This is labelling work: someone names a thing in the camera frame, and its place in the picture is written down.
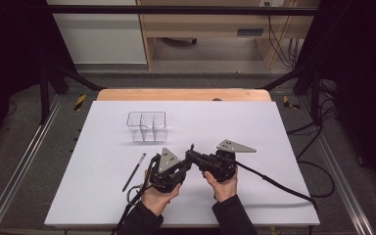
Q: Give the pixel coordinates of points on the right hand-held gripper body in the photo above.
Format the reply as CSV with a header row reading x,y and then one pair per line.
x,y
222,166

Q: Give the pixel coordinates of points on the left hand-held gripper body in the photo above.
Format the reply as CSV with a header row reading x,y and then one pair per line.
x,y
168,160

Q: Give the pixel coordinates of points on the clear plastic organizer box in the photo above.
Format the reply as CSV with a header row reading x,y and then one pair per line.
x,y
158,130

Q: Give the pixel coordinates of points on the black eyeliner pencil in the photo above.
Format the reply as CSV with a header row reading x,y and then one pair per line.
x,y
133,173

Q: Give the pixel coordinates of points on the person's right hand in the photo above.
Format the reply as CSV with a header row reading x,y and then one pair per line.
x,y
225,191

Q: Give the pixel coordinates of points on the person's left hand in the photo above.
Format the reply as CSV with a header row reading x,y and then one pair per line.
x,y
158,200

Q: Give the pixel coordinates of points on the white board sheet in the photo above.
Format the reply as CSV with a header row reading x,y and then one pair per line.
x,y
94,202

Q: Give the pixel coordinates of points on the black metal stand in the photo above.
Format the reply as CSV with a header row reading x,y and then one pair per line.
x,y
44,98
316,98

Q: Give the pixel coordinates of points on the light wooden desk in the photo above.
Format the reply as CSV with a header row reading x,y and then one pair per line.
x,y
209,26

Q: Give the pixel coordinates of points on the grey desk label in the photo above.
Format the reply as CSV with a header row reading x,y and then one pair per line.
x,y
250,32

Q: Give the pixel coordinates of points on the white cabinet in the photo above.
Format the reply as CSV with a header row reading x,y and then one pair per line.
x,y
104,39

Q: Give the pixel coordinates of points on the black curtain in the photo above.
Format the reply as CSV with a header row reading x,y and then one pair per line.
x,y
9,49
362,65

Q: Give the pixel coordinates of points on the aluminium floor rail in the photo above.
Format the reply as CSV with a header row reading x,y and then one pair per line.
x,y
16,176
342,182

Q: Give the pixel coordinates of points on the black horizontal frame bar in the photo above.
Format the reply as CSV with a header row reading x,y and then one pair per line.
x,y
176,9

